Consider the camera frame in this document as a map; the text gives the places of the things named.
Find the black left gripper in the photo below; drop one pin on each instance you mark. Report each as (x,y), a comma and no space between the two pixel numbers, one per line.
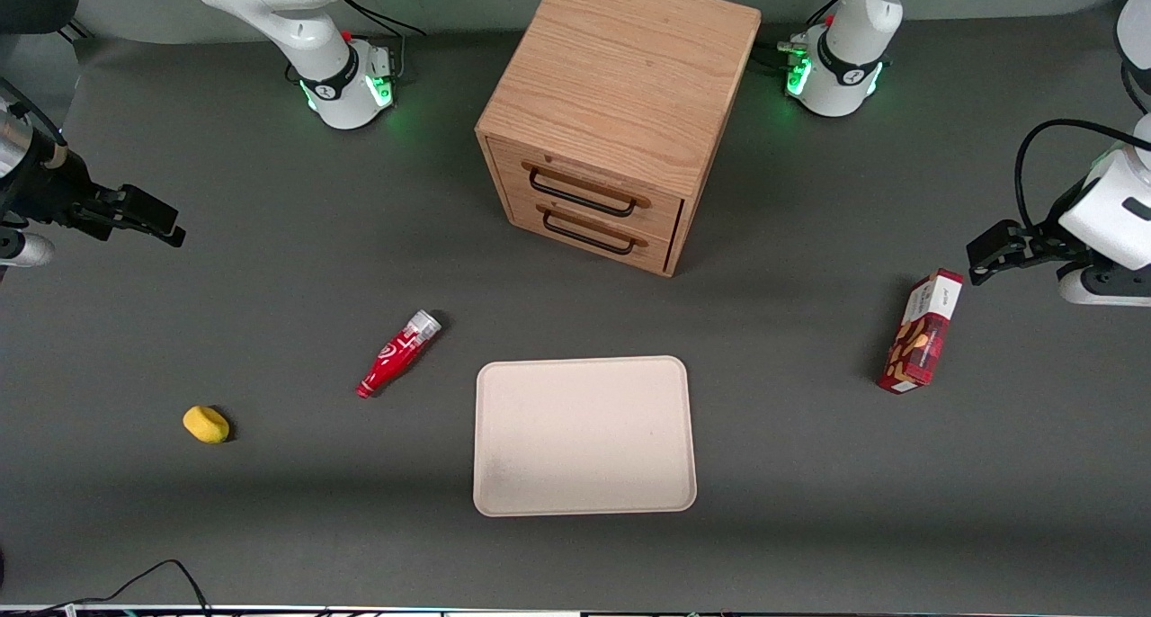
(1043,242)

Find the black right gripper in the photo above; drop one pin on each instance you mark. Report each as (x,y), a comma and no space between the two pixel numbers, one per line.
(49,188)

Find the red coke bottle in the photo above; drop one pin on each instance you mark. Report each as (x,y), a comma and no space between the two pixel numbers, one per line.
(396,354)

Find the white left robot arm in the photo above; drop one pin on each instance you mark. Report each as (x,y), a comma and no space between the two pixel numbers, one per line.
(854,59)

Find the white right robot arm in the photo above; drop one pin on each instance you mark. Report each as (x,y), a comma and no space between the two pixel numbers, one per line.
(297,23)

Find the beige rectangular tray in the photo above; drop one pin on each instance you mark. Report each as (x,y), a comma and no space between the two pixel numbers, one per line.
(584,437)

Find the red snack box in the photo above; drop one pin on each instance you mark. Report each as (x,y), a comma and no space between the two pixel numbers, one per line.
(922,334)

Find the yellow lemon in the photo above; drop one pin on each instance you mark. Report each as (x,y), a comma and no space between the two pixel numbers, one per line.
(206,424)

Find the wooden drawer cabinet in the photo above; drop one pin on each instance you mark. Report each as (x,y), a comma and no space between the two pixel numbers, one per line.
(620,68)

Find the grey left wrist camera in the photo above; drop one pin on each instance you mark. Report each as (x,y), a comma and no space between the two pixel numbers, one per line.
(1101,286)

